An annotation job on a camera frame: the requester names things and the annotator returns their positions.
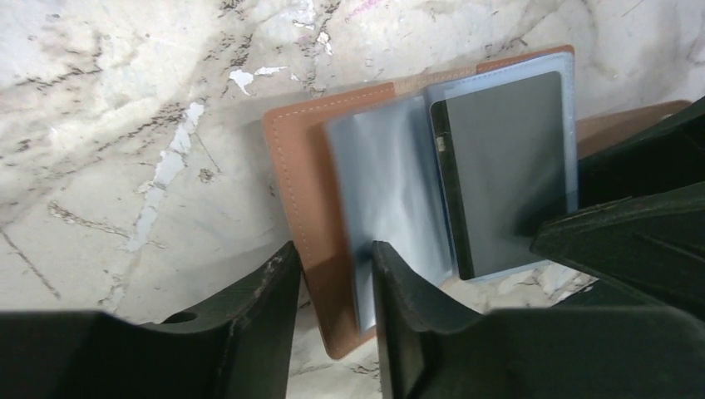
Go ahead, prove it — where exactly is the brown leather card holder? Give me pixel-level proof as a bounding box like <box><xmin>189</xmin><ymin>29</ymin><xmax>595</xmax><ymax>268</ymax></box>
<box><xmin>261</xmin><ymin>45</ymin><xmax>693</xmax><ymax>362</ymax></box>

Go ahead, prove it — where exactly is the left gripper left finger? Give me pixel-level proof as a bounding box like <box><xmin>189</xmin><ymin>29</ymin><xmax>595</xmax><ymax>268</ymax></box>
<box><xmin>1</xmin><ymin>243</ymin><xmax>301</xmax><ymax>398</ymax></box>

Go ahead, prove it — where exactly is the black credit card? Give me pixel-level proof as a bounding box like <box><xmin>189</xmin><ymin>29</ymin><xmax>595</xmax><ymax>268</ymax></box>
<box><xmin>430</xmin><ymin>71</ymin><xmax>578</xmax><ymax>280</ymax></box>

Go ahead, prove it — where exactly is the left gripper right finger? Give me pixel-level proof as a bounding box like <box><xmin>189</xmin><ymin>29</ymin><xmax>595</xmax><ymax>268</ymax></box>
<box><xmin>372</xmin><ymin>242</ymin><xmax>704</xmax><ymax>398</ymax></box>

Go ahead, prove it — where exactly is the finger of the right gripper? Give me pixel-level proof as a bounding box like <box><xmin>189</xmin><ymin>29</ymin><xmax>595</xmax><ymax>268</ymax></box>
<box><xmin>578</xmin><ymin>99</ymin><xmax>704</xmax><ymax>208</ymax></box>
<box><xmin>530</xmin><ymin>183</ymin><xmax>704</xmax><ymax>319</ymax></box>

